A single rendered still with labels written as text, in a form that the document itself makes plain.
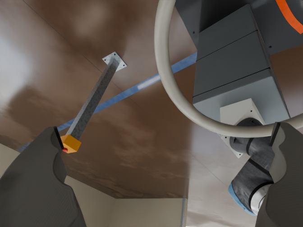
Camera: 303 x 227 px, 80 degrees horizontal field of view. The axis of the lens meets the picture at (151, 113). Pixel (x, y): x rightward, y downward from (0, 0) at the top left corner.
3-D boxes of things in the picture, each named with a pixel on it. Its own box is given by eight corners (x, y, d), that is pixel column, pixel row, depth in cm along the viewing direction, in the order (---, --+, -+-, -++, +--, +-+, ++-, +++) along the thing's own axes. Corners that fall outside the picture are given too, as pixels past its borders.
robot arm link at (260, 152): (278, 136, 88) (320, 157, 73) (256, 165, 90) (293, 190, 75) (263, 124, 80) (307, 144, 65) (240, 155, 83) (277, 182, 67)
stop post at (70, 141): (102, 58, 199) (46, 144, 131) (115, 51, 188) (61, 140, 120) (114, 71, 210) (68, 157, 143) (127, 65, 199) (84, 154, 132)
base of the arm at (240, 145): (263, 130, 98) (281, 139, 90) (238, 156, 99) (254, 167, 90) (250, 110, 89) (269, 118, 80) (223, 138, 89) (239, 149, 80)
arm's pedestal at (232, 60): (273, 46, 152) (306, 129, 100) (216, 71, 182) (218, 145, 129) (253, -9, 127) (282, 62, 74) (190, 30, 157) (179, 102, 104)
